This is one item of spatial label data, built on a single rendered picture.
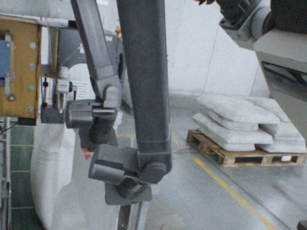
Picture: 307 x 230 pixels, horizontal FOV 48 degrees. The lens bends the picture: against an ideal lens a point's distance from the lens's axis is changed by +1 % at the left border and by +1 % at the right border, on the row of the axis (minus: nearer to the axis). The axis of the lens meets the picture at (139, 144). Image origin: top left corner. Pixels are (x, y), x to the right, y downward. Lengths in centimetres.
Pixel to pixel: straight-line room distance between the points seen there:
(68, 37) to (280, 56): 68
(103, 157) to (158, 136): 12
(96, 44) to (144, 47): 40
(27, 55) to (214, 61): 518
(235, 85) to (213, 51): 80
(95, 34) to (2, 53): 26
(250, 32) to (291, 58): 23
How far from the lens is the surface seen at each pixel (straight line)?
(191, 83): 608
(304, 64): 79
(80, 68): 405
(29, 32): 120
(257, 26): 98
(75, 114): 85
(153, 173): 58
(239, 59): 646
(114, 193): 73
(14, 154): 253
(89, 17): 83
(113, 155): 62
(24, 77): 122
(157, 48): 45
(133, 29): 43
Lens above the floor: 143
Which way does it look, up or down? 21 degrees down
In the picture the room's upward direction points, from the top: 9 degrees clockwise
